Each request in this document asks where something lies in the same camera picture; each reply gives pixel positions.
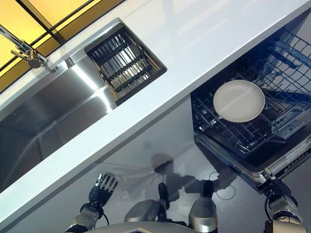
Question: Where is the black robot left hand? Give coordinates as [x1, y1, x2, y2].
[88, 172, 119, 207]

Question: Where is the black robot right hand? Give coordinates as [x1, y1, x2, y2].
[263, 167, 292, 199]

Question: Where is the beige ceramic bowl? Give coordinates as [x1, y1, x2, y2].
[213, 79, 266, 123]

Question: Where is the open dishwasher door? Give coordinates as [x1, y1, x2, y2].
[194, 135, 311, 195]

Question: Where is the white glossy cabinet door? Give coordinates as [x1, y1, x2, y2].
[96, 97, 263, 195]
[0, 160, 156, 233]

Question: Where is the silver robot left leg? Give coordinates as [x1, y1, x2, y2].
[124, 182, 170, 223]

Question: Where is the silver robot leg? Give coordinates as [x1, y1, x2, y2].
[189, 179, 217, 233]
[124, 182, 170, 223]

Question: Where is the grey robot torso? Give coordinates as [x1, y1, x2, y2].
[91, 219, 195, 233]

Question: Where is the silver robot right leg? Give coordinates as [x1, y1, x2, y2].
[189, 179, 217, 233]

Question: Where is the stainless steel sink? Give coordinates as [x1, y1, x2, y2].
[0, 17, 168, 173]

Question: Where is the black sink drying rack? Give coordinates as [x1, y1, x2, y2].
[84, 23, 168, 107]

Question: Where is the chrome kitchen faucet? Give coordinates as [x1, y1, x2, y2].
[0, 25, 59, 73]

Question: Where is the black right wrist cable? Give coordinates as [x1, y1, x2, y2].
[264, 195, 275, 220]

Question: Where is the dishwasher lower wire rack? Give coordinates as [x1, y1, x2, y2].
[193, 65, 307, 155]

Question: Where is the black window frame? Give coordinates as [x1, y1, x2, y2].
[0, 0, 127, 94]

